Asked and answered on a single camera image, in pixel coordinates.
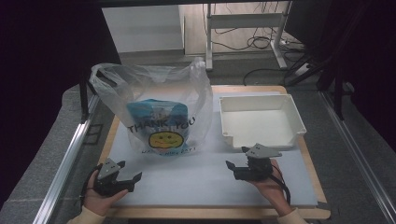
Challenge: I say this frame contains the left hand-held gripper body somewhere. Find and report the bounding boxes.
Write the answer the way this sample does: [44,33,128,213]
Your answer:
[92,158,134,198]

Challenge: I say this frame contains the aluminium rail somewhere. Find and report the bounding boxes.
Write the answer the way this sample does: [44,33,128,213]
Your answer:
[319,91,396,224]
[32,92,101,224]

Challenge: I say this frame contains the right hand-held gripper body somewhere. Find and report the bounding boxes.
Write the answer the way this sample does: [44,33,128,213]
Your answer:
[233,143,283,182]

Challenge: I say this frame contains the person's left hand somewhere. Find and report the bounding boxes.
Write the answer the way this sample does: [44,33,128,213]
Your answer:
[83,172,129,217]

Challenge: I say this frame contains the blue food pouch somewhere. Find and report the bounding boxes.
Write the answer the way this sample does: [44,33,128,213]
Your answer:
[126,98,190,157]

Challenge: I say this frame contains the black metal stand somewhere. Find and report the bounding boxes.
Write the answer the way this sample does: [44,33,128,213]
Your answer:
[78,70,92,124]

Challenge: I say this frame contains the clear smiley print plastic bag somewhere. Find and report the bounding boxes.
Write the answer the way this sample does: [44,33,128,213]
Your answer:
[89,57,214,157]

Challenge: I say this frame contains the white plastic bin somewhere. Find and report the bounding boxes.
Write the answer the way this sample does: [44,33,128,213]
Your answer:
[219,93,307,150]

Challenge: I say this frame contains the right hand-held gripper black cable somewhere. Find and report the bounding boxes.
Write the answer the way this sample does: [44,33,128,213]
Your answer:
[269,164,292,206]

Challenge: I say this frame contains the white table mat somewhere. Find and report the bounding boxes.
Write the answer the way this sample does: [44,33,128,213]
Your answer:
[108,91,319,208]

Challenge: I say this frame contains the tangle of black floor cables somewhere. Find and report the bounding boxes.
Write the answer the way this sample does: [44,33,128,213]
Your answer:
[211,27,307,63]

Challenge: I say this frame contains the black floor cable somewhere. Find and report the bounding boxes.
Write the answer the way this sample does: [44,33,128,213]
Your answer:
[242,67,292,87]

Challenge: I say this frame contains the white metal desk frame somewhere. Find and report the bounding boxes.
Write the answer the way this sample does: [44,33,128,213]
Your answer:
[204,1,293,72]

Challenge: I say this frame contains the person's right hand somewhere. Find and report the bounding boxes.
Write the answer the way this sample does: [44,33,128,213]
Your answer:
[248,158,295,217]

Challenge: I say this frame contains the white power strip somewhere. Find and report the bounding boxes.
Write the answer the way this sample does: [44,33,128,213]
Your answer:
[293,63,311,77]

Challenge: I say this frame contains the dark curtain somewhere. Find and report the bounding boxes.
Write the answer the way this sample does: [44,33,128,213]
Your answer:
[284,0,396,153]
[0,0,123,208]

